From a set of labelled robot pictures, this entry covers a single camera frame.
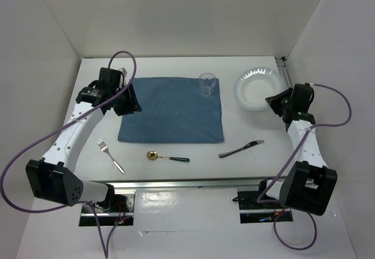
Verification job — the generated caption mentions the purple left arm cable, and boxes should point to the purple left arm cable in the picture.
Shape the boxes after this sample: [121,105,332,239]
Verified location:
[0,50,138,258]

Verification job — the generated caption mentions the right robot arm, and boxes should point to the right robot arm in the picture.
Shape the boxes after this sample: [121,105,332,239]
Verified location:
[255,83,338,216]

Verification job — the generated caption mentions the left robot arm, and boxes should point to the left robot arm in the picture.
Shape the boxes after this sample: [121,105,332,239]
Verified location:
[26,85,142,212]

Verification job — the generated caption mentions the aluminium rail frame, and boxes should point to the aluminium rail frame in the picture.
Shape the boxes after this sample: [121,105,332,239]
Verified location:
[275,56,323,186]

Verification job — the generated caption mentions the blue cloth napkin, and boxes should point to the blue cloth napkin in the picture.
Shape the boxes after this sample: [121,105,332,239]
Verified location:
[118,77,224,144]

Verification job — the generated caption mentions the gold spoon with dark handle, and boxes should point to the gold spoon with dark handle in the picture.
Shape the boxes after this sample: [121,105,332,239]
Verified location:
[146,151,190,162]

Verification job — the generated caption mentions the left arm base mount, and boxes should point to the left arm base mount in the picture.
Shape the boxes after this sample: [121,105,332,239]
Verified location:
[79,191,136,227]

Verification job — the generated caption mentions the clear plastic cup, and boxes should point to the clear plastic cup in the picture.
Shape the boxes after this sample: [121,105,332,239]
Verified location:
[199,73,217,97]

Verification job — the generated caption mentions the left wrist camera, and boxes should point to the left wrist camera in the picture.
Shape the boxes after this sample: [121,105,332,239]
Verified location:
[96,67,127,89]

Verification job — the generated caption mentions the clear glass plate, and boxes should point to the clear glass plate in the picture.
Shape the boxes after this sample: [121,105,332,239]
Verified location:
[233,67,285,111]

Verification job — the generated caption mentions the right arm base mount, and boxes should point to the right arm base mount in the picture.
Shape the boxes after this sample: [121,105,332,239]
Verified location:
[232,191,294,224]

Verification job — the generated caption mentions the silver fork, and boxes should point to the silver fork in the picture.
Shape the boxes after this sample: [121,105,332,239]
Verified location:
[97,139,125,175]

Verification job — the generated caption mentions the silver table knife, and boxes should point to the silver table knife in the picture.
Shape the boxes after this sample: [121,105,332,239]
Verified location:
[218,140,264,158]

